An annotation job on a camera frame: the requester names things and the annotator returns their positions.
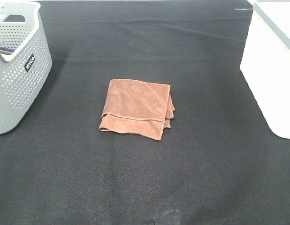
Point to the grey perforated plastic basket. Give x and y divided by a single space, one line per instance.
25 61

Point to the black table cloth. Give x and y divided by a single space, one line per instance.
218 164

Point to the white plastic storage bin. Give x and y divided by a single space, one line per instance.
265 63

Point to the brown towel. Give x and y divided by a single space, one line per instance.
137 107

